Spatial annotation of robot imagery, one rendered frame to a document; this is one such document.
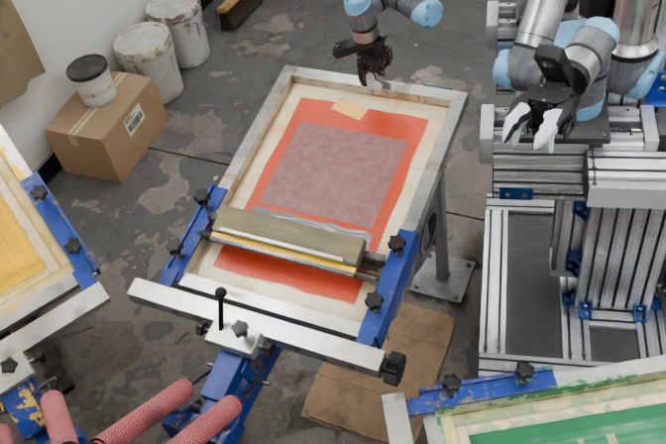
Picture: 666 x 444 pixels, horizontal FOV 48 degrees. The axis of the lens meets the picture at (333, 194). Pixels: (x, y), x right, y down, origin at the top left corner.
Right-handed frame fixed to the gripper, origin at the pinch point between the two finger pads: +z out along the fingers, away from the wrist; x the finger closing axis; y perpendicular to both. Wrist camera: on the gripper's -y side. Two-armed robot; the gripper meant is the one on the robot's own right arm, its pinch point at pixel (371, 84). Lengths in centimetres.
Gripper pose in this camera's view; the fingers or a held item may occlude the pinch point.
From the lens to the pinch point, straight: 224.0
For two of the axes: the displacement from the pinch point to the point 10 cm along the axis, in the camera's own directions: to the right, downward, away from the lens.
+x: 3.7, -8.0, 4.7
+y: 9.1, 2.0, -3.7
